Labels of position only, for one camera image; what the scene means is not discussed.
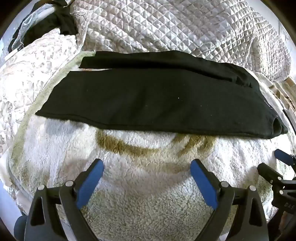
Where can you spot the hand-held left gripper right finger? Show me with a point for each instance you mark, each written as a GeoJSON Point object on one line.
{"type": "Point", "coordinates": [203, 183]}

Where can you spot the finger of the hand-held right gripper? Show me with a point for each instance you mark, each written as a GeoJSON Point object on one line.
{"type": "Point", "coordinates": [284, 157]}
{"type": "Point", "coordinates": [269, 173]}

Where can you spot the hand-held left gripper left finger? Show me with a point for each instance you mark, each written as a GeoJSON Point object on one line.
{"type": "Point", "coordinates": [91, 183]}

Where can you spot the black pants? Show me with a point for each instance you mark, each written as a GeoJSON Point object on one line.
{"type": "Point", "coordinates": [150, 99]}

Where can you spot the white printed fleece blanket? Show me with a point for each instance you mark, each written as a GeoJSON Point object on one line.
{"type": "Point", "coordinates": [148, 208]}

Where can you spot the floral bed sheet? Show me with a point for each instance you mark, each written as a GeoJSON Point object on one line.
{"type": "Point", "coordinates": [27, 69]}

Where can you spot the grey quilted bedspread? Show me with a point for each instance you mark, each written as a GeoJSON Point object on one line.
{"type": "Point", "coordinates": [173, 27]}

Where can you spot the dark cloth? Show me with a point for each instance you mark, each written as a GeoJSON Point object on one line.
{"type": "Point", "coordinates": [66, 23]}

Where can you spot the sheer white cloth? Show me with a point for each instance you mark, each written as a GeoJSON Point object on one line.
{"type": "Point", "coordinates": [25, 25]}

